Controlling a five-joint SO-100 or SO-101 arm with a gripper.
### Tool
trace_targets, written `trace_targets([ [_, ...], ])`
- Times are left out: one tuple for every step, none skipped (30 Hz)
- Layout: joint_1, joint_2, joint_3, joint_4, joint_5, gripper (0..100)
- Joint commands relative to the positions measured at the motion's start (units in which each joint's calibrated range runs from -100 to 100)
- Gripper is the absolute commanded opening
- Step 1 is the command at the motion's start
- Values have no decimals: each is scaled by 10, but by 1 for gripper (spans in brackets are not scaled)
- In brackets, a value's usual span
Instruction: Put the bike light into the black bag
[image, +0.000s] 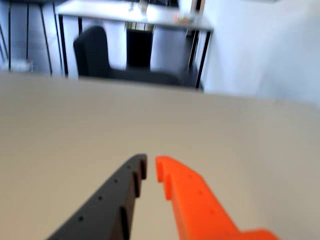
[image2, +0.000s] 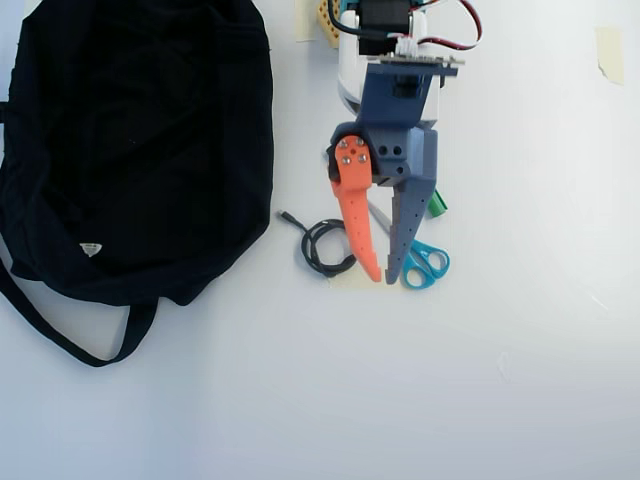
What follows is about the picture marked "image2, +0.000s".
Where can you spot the yellow perforated plastic part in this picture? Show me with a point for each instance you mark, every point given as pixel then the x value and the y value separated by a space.
pixel 327 25

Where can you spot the black marker with green cap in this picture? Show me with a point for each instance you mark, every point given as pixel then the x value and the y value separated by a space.
pixel 436 205

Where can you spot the torn beige masking tape piece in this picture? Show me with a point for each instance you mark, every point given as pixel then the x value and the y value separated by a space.
pixel 611 52

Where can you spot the black fabric bag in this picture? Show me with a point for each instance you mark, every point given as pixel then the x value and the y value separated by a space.
pixel 130 150

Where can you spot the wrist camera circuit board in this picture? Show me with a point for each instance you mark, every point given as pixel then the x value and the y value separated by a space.
pixel 415 60

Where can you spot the long beige masking tape strip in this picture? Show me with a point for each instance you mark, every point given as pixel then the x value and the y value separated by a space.
pixel 350 282

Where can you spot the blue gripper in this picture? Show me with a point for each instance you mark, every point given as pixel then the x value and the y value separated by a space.
pixel 400 155

